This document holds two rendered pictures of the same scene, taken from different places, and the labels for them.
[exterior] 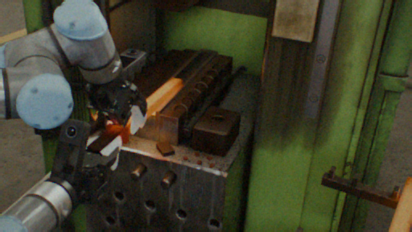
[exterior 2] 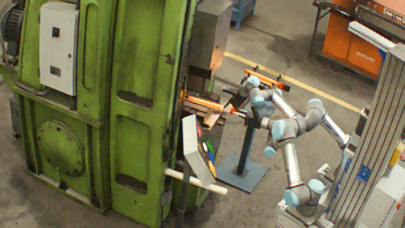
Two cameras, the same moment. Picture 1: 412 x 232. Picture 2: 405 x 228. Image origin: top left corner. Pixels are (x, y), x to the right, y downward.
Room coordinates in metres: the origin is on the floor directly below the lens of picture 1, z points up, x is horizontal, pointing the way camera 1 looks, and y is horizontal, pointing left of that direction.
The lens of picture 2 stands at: (1.19, 3.03, 2.93)
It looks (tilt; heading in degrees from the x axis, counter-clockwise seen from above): 35 degrees down; 269
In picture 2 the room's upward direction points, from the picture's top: 9 degrees clockwise
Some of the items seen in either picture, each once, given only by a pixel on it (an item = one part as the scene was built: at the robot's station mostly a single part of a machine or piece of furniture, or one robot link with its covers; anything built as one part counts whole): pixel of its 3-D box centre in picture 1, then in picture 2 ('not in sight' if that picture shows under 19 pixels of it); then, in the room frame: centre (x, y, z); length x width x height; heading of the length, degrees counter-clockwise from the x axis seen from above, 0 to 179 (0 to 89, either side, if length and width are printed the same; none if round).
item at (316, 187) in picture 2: not in sight; (313, 191); (0.38, 0.90, 0.98); 0.13 x 0.12 x 0.14; 25
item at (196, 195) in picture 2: not in sight; (174, 173); (1.26, 0.05, 0.23); 0.55 x 0.37 x 0.47; 162
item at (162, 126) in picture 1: (174, 88); (181, 103); (1.27, 0.11, 0.96); 0.42 x 0.20 x 0.09; 162
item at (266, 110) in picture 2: not in sight; (255, 106); (0.69, -0.33, 0.74); 0.40 x 0.30 x 0.02; 65
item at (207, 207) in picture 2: not in sight; (198, 207); (1.03, 0.19, 0.01); 0.58 x 0.39 x 0.01; 72
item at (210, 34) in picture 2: not in sight; (194, 24); (1.26, 0.07, 1.56); 0.42 x 0.39 x 0.40; 162
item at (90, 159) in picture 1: (75, 183); (253, 120); (0.77, 0.24, 0.99); 0.12 x 0.08 x 0.09; 162
